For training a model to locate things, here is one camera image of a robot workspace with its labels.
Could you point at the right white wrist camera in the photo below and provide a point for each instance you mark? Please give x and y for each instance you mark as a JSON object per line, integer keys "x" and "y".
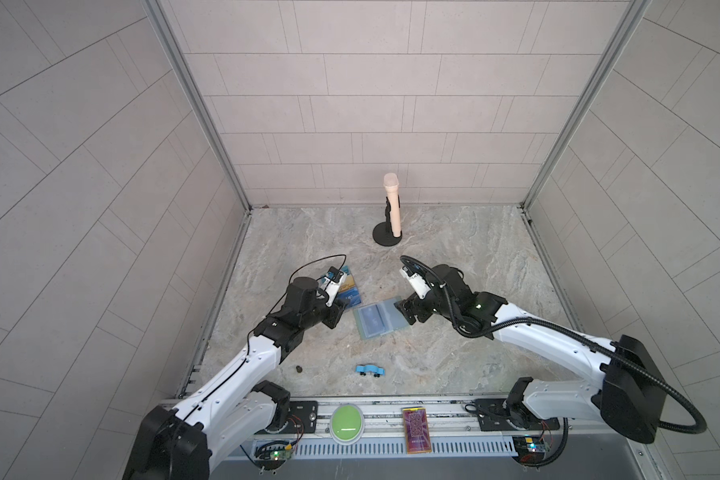
{"x": 417, "y": 282}

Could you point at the green round button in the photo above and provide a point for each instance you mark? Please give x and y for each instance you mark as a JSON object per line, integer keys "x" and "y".
{"x": 347, "y": 424}

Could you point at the green circuit board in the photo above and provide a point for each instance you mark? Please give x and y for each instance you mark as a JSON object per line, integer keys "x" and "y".
{"x": 275, "y": 451}
{"x": 530, "y": 450}

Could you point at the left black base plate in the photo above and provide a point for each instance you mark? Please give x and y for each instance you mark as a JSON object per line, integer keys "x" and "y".
{"x": 301, "y": 418}

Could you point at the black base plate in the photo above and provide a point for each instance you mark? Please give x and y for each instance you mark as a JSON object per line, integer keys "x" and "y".
{"x": 495, "y": 414}
{"x": 301, "y": 418}

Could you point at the blue card in stand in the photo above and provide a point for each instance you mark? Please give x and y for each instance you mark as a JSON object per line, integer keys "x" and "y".
{"x": 351, "y": 297}

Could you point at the purple patterned card box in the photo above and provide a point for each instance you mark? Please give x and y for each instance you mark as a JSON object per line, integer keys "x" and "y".
{"x": 416, "y": 428}

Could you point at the black round microphone stand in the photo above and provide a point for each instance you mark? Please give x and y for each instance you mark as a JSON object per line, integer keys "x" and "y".
{"x": 382, "y": 233}

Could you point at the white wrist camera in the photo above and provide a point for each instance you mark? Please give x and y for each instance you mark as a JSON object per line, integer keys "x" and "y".
{"x": 330, "y": 284}
{"x": 417, "y": 282}

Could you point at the blue toy car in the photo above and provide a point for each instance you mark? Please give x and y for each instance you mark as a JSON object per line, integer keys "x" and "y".
{"x": 370, "y": 370}

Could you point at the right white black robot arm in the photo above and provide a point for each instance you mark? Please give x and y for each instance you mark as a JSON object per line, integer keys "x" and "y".
{"x": 604, "y": 388}

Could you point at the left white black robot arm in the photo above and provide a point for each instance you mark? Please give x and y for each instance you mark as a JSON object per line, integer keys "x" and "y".
{"x": 190, "y": 439}

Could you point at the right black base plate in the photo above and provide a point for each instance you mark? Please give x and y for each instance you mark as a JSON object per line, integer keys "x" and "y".
{"x": 495, "y": 414}

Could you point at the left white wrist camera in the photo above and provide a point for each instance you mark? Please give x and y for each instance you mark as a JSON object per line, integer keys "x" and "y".
{"x": 330, "y": 284}

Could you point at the right green circuit board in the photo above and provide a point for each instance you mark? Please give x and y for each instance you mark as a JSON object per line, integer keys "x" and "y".
{"x": 530, "y": 450}

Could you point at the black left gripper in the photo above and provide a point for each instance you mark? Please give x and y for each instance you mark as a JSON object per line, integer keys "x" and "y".
{"x": 334, "y": 313}

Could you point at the left green circuit board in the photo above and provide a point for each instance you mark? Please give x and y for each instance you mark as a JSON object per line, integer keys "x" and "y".
{"x": 275, "y": 451}

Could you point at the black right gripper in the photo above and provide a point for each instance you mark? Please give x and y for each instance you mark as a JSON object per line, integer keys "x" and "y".
{"x": 414, "y": 303}

